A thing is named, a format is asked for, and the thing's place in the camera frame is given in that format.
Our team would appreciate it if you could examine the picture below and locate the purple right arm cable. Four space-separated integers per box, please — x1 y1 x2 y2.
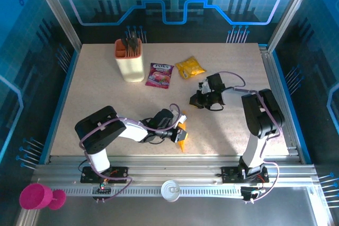
216 71 284 204

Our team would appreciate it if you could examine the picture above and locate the slotted grey cable duct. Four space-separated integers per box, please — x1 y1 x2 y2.
58 185 245 198

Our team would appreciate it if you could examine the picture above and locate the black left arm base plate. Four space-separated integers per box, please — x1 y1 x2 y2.
80 166 129 184

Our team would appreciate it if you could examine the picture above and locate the pink plastic goblet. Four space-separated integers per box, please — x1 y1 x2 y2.
19 183 67 211

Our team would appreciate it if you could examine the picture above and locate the yellow snack bag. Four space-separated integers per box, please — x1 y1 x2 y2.
174 56 207 80

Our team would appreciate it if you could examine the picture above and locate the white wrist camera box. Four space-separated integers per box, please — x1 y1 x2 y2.
173 111 188 125
199 79 210 95

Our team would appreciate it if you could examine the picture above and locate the aluminium frame rail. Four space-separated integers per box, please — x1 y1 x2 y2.
31 155 318 192

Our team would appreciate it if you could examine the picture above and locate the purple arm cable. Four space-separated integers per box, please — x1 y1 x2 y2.
79 103 182 203
216 71 284 204

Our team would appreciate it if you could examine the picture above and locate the aluminium frame post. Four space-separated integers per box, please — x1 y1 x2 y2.
28 0 83 52
266 0 318 52

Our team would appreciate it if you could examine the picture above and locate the small LED circuit board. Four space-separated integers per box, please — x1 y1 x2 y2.
240 185 265 202
97 176 112 194

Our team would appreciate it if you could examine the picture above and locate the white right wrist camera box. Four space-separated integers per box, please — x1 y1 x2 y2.
199 79 210 95

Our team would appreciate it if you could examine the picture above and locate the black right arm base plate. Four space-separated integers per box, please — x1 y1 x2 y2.
221 166 270 184

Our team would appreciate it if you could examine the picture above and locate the purple candy bag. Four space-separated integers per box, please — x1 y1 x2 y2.
145 63 175 90

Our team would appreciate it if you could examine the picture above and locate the aluminium side rail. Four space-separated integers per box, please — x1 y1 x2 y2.
258 43 305 165

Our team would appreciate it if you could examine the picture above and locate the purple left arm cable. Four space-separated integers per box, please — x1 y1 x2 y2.
79 103 182 203

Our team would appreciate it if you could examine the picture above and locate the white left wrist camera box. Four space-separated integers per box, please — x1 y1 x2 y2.
173 111 188 125

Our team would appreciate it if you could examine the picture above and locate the cream knife block orange top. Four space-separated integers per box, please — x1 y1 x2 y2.
114 38 146 83

